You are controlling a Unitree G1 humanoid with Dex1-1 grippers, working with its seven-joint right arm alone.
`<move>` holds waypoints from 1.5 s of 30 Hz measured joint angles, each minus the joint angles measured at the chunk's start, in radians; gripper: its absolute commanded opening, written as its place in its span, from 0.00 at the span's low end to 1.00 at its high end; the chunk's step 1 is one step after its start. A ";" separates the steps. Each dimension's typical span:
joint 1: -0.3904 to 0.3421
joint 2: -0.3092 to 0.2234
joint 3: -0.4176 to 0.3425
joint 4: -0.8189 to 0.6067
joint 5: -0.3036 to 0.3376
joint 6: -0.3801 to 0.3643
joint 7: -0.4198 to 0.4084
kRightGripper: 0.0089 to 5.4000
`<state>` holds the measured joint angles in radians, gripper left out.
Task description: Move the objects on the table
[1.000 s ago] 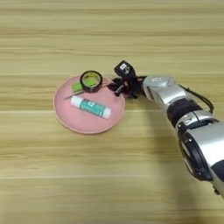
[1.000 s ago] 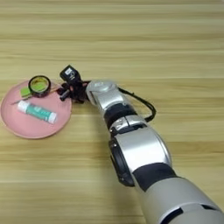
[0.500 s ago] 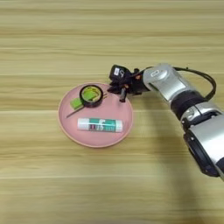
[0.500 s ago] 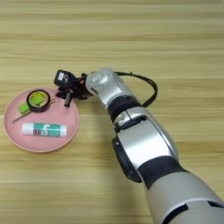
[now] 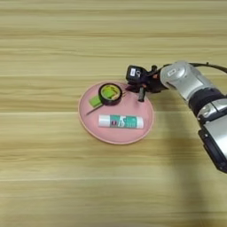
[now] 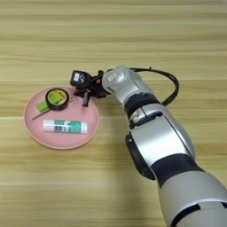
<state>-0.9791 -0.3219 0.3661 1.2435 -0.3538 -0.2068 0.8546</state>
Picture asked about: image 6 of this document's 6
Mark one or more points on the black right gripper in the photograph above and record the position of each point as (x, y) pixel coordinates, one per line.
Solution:
(97, 87)

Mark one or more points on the black tape roll yellow core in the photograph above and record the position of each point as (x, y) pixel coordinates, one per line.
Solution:
(48, 104)

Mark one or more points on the white green glue stick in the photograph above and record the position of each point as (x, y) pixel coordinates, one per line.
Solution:
(65, 126)

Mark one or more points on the pink round plate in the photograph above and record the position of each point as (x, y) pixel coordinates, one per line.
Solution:
(59, 140)

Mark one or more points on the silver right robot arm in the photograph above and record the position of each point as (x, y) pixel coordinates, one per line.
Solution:
(165, 147)

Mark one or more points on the small black box white label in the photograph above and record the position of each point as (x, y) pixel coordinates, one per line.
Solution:
(77, 78)

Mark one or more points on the green eraser block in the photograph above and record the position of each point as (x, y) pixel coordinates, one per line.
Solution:
(43, 106)

